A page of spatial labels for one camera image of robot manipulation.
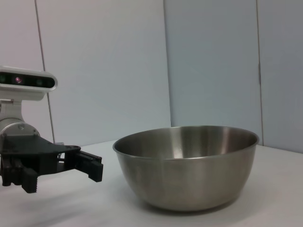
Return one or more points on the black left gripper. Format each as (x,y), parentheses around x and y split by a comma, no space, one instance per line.
(28,146)

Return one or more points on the stainless steel mixing bowl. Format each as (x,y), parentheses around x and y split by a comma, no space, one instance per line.
(184,177)

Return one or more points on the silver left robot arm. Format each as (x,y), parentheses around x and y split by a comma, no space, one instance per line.
(11,118)

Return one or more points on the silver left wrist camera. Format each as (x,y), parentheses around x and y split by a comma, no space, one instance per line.
(28,80)

